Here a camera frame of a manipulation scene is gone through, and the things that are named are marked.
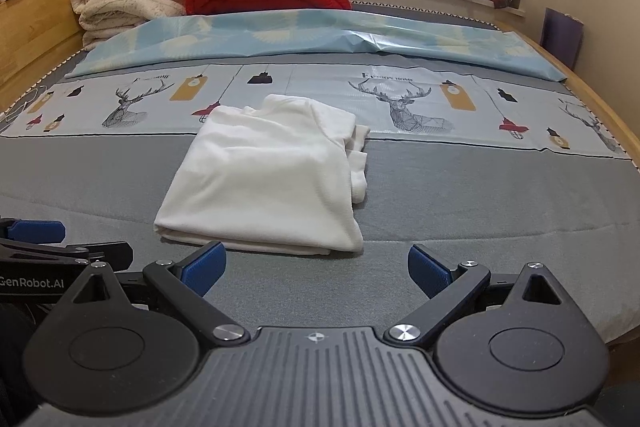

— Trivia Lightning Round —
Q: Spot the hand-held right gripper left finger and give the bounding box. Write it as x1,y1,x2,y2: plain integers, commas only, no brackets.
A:
62,241,251,345

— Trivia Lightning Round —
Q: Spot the light blue patterned sheet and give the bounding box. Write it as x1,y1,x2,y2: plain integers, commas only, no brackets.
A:
75,9,568,82

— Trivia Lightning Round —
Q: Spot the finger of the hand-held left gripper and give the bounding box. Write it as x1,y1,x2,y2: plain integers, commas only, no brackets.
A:
0,218,67,244
62,241,135,272

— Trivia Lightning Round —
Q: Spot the purple bag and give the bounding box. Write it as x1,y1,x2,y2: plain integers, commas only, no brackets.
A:
542,7,585,70

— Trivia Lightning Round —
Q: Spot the wooden bed frame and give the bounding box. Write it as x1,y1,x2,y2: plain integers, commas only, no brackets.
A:
0,0,640,188

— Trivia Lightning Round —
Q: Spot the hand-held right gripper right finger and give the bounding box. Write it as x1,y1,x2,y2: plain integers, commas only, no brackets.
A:
384,244,576,348

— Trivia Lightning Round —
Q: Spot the white shirt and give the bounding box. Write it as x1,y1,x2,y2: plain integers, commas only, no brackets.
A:
154,94,371,258

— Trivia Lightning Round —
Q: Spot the deer print grey bedsheet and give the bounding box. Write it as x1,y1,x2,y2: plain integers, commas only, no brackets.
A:
0,62,640,343

